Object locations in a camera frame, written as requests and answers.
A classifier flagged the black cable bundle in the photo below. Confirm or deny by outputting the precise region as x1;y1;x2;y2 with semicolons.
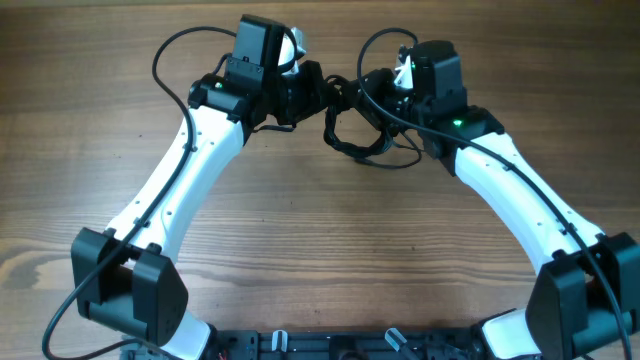
322;74;424;171

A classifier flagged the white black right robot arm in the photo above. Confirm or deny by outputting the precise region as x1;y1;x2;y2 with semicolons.
357;41;639;359

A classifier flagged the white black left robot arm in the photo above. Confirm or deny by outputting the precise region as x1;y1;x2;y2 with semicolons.
71;15;323;359

